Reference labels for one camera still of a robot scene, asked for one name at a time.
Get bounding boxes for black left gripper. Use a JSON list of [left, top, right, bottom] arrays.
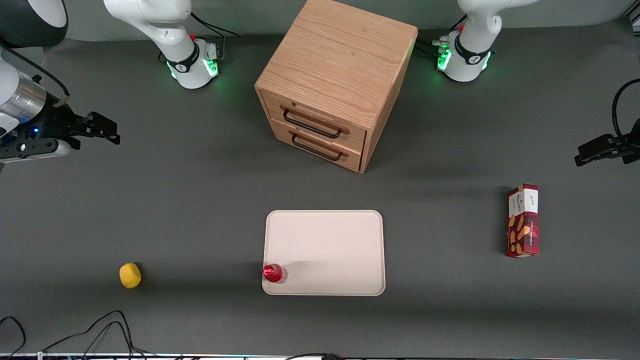
[[574, 117, 640, 168]]

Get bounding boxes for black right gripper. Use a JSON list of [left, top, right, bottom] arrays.
[[14, 102, 121, 151]]

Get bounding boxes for wooden drawer with black handle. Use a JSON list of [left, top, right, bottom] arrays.
[[270, 118, 364, 174], [260, 90, 368, 153]]

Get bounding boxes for oak wooden drawer cabinet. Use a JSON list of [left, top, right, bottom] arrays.
[[254, 0, 419, 174]]

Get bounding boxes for red snack box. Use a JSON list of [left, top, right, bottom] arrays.
[[505, 183, 540, 259]]

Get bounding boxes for yellow lemon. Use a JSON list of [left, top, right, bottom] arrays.
[[119, 262, 142, 290]]

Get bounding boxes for red capped bottle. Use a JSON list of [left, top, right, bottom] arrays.
[[263, 263, 288, 284]]

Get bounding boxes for beige rectangular tray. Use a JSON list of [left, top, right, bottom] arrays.
[[262, 210, 387, 297]]

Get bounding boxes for black looped gripper cable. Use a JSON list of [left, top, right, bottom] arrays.
[[612, 78, 640, 138]]

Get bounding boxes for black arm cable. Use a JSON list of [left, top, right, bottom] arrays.
[[0, 44, 70, 109]]

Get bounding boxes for black base cables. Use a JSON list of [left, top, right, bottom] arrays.
[[190, 12, 241, 62], [415, 15, 468, 57]]

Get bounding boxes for black floor cable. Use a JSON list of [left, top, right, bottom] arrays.
[[42, 310, 138, 359], [0, 316, 27, 359], [75, 321, 151, 360]]

